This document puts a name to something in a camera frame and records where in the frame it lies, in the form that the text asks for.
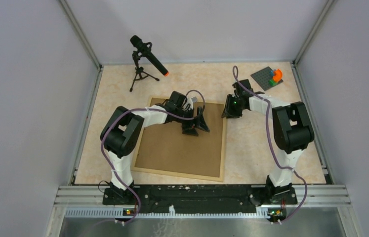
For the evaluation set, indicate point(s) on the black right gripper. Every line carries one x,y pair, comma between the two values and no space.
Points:
228,113

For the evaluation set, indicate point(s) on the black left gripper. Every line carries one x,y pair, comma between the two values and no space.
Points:
199,123

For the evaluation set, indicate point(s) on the brown cardboard backing board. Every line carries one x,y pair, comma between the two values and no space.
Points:
177,153

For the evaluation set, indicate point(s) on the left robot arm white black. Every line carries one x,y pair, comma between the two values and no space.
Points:
120,135

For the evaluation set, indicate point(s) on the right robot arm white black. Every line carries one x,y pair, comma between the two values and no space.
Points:
290,135

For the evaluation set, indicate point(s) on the grey building brick baseplate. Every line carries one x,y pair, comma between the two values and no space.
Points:
262,78

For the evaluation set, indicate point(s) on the colourful toy brick stack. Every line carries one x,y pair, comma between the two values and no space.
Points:
276,77

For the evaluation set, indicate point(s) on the black mini tripod stand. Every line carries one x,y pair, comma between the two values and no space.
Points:
140,74

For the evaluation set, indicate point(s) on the black microphone orange tip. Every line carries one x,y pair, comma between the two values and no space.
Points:
145,50

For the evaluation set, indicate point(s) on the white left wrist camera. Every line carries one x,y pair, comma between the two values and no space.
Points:
189,104

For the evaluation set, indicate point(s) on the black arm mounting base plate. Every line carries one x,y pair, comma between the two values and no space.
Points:
198,199

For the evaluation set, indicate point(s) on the aluminium front rail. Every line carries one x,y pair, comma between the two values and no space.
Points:
86,202

